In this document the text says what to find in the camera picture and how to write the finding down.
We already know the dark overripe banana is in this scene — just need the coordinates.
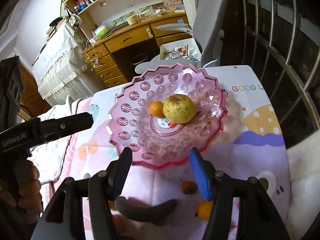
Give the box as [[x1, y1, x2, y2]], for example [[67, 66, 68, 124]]
[[114, 197, 177, 224]]

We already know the yellow pear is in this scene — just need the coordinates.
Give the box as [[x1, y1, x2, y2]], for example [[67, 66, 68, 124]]
[[163, 94, 196, 124]]

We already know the small orange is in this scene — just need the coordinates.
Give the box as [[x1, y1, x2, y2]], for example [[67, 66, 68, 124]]
[[149, 101, 164, 118]]

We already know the person's left hand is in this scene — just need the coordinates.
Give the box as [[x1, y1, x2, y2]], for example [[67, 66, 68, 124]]
[[1, 166, 43, 215]]

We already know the small red fruit upper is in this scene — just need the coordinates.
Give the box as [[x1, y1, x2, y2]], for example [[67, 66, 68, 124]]
[[181, 181, 198, 194]]

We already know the wooden door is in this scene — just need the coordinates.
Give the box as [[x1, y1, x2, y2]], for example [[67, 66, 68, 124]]
[[18, 62, 51, 121]]

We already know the floral quilt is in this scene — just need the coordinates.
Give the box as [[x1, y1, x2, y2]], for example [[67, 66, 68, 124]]
[[27, 96, 83, 185]]

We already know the pink plastic fruit bowl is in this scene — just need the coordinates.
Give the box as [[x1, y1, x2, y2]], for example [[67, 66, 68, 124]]
[[106, 63, 228, 170]]

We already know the lace covered cabinet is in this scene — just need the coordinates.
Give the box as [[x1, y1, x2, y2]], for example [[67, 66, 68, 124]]
[[32, 22, 106, 106]]

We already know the wooden desk with drawers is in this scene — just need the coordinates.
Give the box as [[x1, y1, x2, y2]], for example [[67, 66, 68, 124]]
[[82, 12, 191, 88]]

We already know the white storage bin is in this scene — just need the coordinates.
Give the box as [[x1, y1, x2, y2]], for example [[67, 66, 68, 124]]
[[159, 38, 201, 62]]

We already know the green tissue pack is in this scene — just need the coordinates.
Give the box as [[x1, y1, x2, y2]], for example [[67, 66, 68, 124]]
[[94, 25, 109, 38]]

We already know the grey office chair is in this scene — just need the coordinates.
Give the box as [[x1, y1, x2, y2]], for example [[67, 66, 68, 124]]
[[135, 0, 228, 74]]

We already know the metal window grille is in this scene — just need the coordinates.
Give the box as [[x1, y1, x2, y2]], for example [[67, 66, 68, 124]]
[[225, 0, 319, 143]]

